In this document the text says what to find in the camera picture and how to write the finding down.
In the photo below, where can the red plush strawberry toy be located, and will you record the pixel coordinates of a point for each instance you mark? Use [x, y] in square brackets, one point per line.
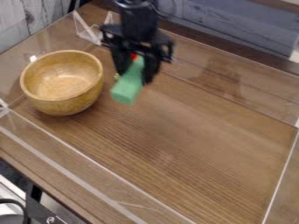
[134, 56]

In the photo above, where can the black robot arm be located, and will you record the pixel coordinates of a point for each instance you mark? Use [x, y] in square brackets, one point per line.
[137, 2]

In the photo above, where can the black stand with cable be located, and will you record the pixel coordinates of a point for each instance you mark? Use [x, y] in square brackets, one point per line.
[22, 207]

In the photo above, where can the clear acrylic corner bracket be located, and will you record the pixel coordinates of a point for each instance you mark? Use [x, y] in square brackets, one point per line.
[90, 33]

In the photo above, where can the brown wooden bowl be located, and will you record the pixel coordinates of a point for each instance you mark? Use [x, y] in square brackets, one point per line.
[63, 82]

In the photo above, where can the blue grey couch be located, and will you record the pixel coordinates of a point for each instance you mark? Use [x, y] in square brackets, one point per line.
[242, 21]

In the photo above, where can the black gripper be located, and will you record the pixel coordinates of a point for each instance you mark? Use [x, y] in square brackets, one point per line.
[137, 35]

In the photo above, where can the green rectangular block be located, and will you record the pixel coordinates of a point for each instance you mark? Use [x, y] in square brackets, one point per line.
[130, 83]

